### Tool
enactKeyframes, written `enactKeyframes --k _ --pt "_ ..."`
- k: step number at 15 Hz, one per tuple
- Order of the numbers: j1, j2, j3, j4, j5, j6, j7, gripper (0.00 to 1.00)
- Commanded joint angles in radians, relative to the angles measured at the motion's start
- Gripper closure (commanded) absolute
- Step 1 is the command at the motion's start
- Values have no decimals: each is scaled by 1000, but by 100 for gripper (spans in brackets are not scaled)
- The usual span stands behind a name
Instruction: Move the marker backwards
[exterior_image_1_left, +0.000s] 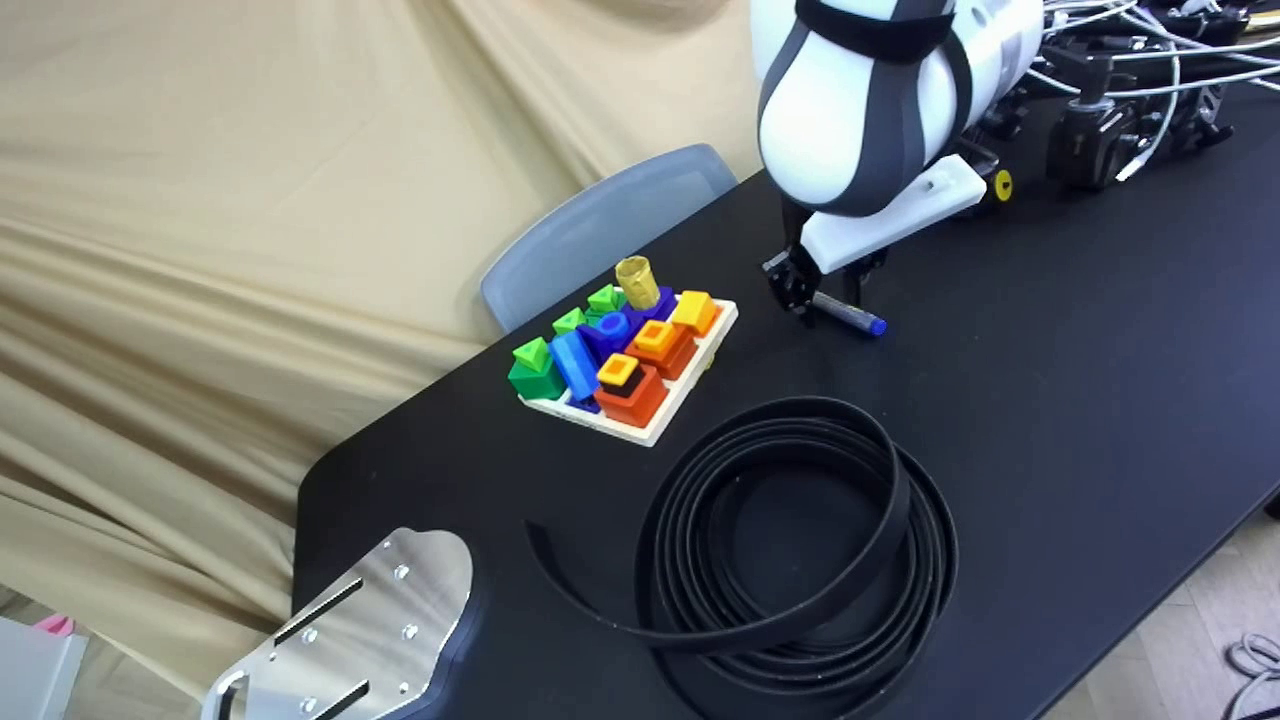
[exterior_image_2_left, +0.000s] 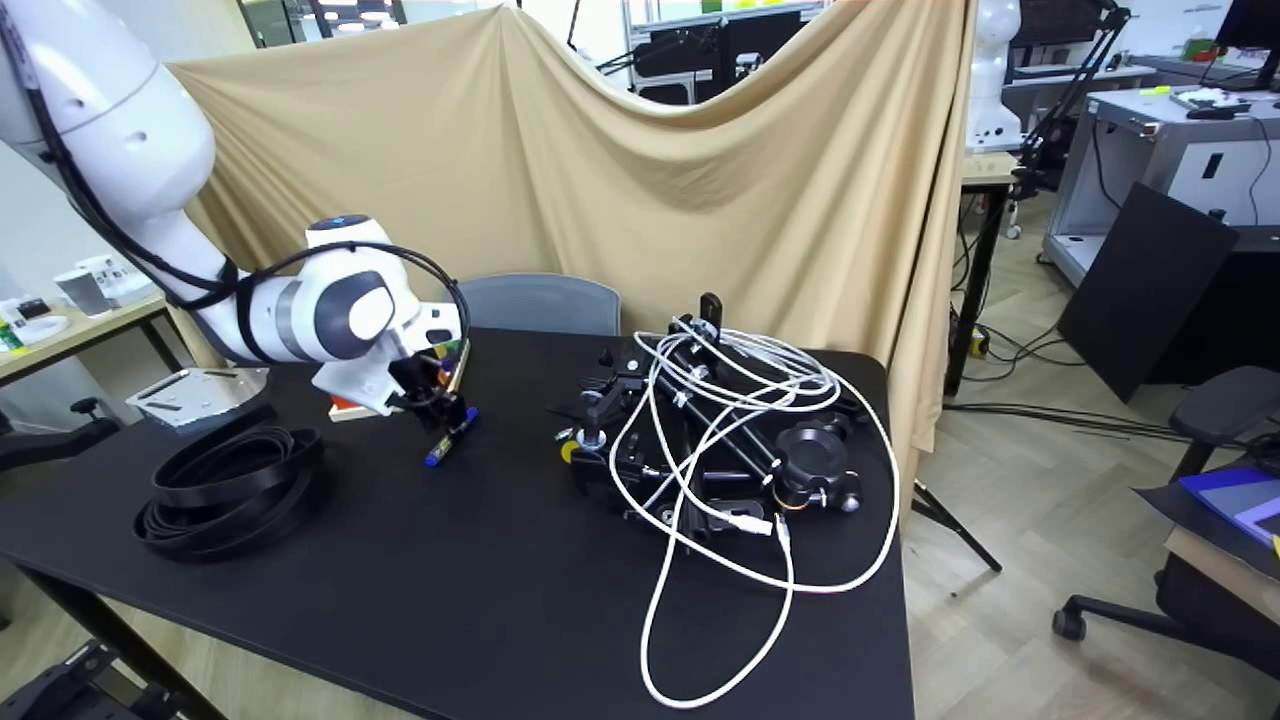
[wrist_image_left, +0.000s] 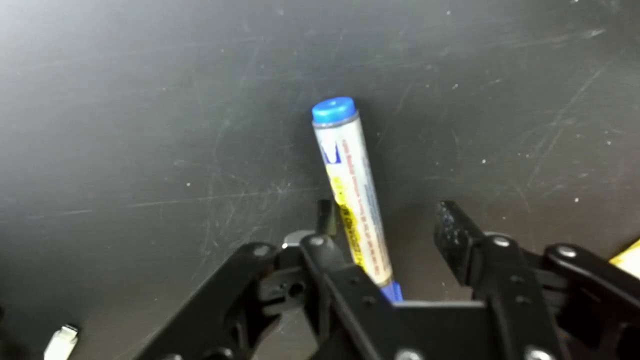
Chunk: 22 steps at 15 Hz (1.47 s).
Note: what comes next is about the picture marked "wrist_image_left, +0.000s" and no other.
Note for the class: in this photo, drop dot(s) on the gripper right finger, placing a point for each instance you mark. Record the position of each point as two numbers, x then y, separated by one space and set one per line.
520 280

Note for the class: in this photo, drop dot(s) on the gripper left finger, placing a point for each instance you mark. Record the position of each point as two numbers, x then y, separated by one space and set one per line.
280 285

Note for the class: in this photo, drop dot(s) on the white marker with blue cap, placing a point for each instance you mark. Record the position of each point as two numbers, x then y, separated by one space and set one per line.
352 195

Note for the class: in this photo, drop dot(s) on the yellow object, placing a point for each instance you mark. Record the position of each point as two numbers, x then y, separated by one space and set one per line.
628 260

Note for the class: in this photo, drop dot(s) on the white plug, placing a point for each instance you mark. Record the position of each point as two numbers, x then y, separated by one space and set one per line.
61 343

